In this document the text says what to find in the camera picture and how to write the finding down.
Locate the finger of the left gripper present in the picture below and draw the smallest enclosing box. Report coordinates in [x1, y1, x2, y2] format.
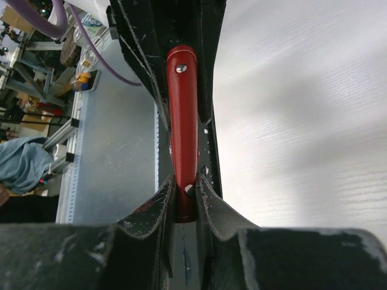
[110, 1, 171, 131]
[171, 0, 226, 123]

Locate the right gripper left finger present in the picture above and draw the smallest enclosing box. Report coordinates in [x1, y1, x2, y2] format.
[1, 175, 175, 289]

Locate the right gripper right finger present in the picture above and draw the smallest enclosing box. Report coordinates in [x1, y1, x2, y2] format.
[196, 174, 386, 289]

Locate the red leather card holder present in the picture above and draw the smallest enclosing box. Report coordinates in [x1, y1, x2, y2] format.
[166, 45, 199, 224]

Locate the blue cloth in background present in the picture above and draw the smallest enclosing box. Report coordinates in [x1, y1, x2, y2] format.
[1, 137, 53, 195]

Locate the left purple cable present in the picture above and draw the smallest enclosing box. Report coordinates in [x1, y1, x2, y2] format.
[5, 0, 143, 87]

